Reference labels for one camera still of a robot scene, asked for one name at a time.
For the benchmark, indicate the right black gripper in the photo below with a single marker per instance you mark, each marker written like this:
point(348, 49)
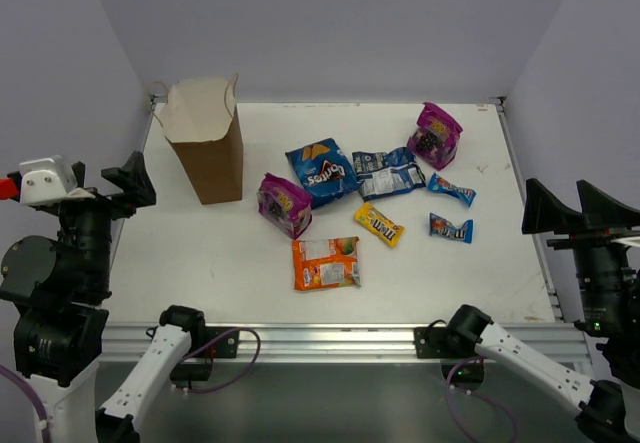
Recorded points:
point(605, 217)

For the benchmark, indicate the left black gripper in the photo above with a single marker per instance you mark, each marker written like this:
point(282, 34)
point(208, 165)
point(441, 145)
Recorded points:
point(93, 201)

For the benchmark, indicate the brown paper bag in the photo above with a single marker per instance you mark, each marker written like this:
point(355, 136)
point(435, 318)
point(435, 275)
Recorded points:
point(200, 122)

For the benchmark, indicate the small blue M&M pack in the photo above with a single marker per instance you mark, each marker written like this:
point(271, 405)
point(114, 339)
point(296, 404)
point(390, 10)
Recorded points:
point(440, 226)
point(438, 184)

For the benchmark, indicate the purple snack bag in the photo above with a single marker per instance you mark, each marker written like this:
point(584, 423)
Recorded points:
point(436, 137)
point(285, 205)

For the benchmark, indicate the yellow M&M pack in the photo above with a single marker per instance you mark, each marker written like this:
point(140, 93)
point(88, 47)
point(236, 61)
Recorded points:
point(378, 224)

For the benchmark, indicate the blue white cookie bag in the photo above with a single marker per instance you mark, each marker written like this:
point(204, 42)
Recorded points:
point(386, 174)

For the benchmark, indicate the blue Doritos bag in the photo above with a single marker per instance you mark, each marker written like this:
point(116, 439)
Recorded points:
point(324, 171)

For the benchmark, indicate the orange snack bag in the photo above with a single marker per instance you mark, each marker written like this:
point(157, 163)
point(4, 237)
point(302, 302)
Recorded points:
point(326, 263)

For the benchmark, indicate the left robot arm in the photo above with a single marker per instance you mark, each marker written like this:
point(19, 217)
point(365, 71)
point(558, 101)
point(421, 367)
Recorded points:
point(58, 286)

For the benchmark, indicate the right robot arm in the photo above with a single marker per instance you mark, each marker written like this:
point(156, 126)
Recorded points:
point(590, 368)

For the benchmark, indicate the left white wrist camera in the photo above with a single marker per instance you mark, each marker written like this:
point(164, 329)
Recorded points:
point(49, 181)

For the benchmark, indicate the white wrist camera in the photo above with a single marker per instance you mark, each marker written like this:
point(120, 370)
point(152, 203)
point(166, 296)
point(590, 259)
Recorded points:
point(630, 239)
point(49, 181)

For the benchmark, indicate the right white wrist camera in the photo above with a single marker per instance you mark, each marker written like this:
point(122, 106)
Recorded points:
point(630, 239)

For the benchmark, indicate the aluminium front rail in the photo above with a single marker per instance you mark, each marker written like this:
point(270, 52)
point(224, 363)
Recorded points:
point(344, 344)

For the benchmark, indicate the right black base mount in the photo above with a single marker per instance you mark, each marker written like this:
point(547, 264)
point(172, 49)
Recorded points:
point(432, 342)

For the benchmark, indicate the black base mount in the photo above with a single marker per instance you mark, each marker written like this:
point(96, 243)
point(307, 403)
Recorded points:
point(432, 342)
point(200, 367)

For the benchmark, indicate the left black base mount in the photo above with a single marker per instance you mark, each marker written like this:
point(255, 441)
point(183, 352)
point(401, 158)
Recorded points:
point(200, 367)

